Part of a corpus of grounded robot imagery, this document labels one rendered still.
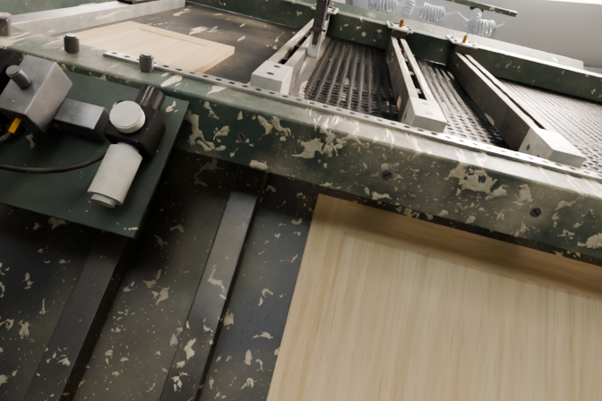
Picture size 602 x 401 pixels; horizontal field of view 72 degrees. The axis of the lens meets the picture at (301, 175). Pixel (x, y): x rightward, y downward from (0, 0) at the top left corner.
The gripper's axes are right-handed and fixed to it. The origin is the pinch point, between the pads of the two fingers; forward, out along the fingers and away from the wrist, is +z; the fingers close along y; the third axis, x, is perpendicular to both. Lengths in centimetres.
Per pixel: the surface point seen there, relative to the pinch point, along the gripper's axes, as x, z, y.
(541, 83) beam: -92, 7, 72
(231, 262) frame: 3, 34, -53
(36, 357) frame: 33, 55, -68
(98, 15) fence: 59, 6, -3
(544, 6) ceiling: -138, -22, 226
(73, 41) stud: 38, 1, -45
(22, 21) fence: 60, 4, -30
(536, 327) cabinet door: -60, 35, -47
